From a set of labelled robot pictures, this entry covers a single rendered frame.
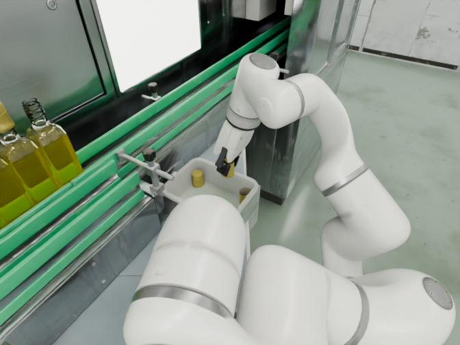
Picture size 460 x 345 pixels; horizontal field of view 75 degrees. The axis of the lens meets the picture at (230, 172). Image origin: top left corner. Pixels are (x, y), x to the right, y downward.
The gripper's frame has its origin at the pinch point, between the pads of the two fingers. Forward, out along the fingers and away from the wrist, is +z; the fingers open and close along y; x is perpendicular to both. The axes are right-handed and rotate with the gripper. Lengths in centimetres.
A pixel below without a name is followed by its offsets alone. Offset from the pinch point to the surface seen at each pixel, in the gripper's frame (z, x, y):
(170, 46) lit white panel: -1.8, -41.0, -27.6
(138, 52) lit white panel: -4.5, -41.7, -13.5
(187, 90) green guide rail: 6.4, -29.4, -22.7
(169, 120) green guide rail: 3.7, -22.4, -4.9
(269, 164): 64, -1, -70
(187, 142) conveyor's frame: 12.7, -18.1, -9.2
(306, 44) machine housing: -3, -9, -70
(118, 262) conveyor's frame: 15.4, -7.4, 30.2
